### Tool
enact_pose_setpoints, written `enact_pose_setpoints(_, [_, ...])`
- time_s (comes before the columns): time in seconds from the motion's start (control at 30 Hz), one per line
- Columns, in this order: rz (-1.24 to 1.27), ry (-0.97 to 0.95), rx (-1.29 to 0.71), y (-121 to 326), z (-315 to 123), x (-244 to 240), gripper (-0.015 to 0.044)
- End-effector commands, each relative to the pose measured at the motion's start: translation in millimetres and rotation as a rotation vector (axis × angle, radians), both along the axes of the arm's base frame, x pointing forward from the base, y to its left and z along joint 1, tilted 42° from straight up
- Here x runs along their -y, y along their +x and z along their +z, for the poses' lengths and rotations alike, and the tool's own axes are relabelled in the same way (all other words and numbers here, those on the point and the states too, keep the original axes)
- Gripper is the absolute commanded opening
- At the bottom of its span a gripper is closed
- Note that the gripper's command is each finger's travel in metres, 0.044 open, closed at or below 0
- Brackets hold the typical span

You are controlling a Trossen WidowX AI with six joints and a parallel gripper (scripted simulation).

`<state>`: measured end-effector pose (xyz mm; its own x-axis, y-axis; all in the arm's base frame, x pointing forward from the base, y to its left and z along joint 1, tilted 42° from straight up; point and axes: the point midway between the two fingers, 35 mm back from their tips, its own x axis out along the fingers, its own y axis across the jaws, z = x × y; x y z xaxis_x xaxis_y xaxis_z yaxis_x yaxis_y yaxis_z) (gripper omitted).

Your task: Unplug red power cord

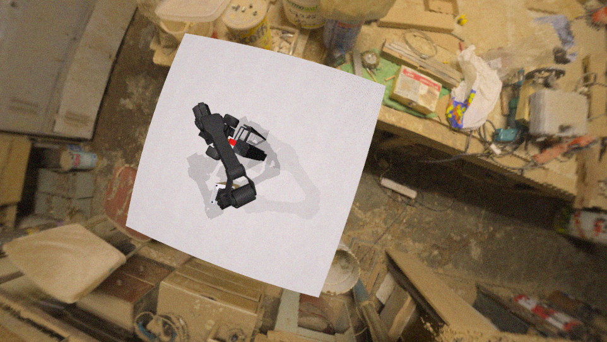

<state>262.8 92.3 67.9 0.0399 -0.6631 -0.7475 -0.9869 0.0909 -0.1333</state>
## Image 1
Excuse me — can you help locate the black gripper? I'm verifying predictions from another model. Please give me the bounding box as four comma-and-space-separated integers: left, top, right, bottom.
206, 114, 239, 160

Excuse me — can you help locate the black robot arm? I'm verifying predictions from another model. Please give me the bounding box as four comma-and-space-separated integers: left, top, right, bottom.
192, 102, 257, 210

